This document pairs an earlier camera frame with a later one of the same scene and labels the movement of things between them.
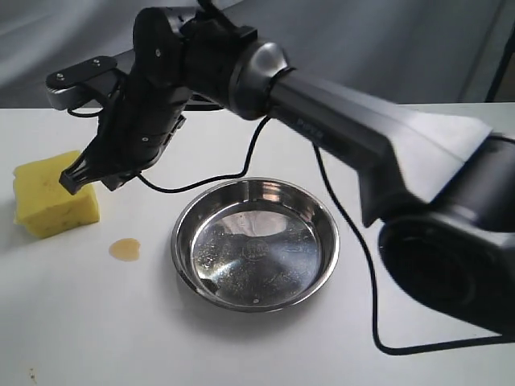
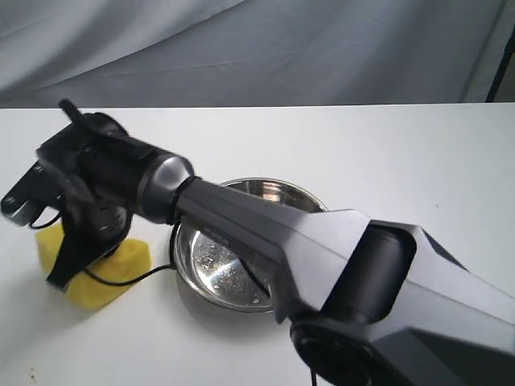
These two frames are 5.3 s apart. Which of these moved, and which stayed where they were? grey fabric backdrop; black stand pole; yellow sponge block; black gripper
Moved: yellow sponge block; black gripper
Stayed: grey fabric backdrop; black stand pole
